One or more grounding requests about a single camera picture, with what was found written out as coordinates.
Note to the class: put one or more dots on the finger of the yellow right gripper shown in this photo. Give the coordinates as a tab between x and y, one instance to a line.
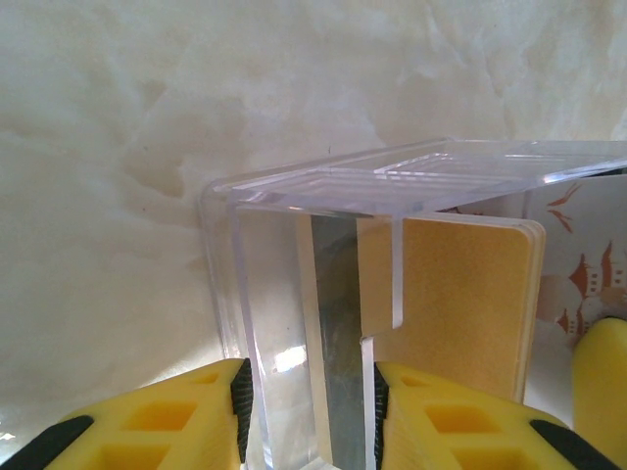
605	372

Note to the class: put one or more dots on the clear acrylic card box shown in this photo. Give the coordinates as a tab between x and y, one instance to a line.
274	294

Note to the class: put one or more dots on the gold credit card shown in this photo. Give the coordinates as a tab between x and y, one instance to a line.
465	294

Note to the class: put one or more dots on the white blossom print card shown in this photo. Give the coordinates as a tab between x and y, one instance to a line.
588	235

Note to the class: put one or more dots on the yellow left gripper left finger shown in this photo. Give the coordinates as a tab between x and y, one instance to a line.
161	421

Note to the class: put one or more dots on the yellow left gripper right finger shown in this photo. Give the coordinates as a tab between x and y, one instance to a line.
455	431

